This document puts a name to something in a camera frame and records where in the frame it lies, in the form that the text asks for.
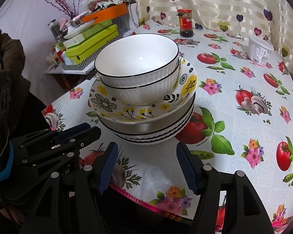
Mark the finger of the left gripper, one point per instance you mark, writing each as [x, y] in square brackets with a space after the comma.
[70, 141]
[47, 136]

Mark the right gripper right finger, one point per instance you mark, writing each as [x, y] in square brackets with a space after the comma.
[190, 167]

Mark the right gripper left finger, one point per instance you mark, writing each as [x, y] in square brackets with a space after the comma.
[106, 166]

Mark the white ribbed bowl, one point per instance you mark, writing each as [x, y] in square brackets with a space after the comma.
[145, 94]
[137, 60]

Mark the yellow floral bowl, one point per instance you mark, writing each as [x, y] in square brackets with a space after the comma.
[113, 109]

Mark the fruit print tablecloth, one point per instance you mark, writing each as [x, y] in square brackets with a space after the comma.
[242, 120]

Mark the striped grey box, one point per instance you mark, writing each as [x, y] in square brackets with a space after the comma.
[79, 62]

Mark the white green box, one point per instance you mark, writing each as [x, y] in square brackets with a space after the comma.
[83, 36]

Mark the white oval dish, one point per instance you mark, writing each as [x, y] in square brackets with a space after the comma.
[76, 31]

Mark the white plastic yogurt tub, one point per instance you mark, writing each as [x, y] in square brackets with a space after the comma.
[259, 50]

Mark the orange tray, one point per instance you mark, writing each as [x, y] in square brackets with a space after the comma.
[105, 14]

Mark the chili sauce jar red lid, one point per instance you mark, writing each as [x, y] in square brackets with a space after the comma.
[185, 22]

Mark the heart print curtain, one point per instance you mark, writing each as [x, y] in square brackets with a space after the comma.
[273, 18]

